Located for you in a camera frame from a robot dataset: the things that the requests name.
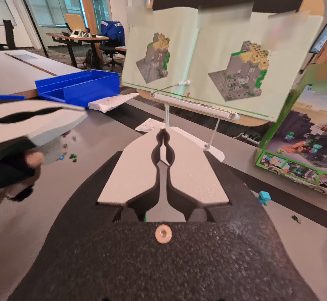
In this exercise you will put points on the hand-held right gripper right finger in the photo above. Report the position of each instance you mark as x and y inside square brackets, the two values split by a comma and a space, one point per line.
[196, 176]

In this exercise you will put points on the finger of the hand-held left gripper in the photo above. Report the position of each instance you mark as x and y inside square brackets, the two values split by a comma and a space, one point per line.
[46, 127]
[25, 107]

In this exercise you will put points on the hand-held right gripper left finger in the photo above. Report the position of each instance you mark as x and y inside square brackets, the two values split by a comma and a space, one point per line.
[132, 173]

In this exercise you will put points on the blue plastic bin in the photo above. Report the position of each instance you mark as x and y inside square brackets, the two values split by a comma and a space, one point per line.
[76, 94]
[11, 97]

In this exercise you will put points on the grey desk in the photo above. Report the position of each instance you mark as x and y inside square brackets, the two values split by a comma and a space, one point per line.
[63, 191]

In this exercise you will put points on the wooden background desk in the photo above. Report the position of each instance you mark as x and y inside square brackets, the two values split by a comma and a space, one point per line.
[76, 37]

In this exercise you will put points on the person's left hand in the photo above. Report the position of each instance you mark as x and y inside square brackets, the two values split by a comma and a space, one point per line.
[35, 160]

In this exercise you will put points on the white table with wood edge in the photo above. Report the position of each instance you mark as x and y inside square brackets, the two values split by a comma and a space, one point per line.
[23, 73]

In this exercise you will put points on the scattered small brick pieces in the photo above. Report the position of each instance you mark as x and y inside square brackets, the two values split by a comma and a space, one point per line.
[73, 156]

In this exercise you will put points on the white paper slip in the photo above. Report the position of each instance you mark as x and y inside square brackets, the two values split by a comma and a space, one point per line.
[149, 125]

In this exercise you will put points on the white power strip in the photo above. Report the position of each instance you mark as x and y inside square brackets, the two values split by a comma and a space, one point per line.
[251, 140]

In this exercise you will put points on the white crumpled bag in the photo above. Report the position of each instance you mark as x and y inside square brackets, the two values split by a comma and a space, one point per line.
[109, 103]

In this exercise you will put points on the white book stand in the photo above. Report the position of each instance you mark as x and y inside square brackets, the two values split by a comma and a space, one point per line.
[194, 106]

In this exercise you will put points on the cyan toy minifigure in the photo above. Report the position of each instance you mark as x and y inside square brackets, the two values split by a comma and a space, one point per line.
[264, 196]

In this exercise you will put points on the black stand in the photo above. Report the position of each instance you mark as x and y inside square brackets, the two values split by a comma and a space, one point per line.
[9, 35]

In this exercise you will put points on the yellow chair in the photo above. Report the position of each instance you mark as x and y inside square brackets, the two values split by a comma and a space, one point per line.
[75, 22]

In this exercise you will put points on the black office chair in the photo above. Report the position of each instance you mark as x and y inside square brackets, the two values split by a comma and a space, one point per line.
[109, 47]

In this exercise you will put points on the green toy set box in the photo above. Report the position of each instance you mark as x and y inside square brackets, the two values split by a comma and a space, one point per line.
[293, 140]

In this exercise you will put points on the small dark green brick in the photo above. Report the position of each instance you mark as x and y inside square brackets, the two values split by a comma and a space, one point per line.
[296, 218]

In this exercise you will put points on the blue jacket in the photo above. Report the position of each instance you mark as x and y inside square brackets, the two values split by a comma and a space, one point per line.
[112, 33]

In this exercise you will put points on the wooden pillar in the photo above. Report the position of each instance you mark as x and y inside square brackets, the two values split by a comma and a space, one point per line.
[86, 5]

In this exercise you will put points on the pale green instruction booklet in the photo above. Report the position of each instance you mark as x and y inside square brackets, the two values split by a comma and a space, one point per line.
[217, 50]

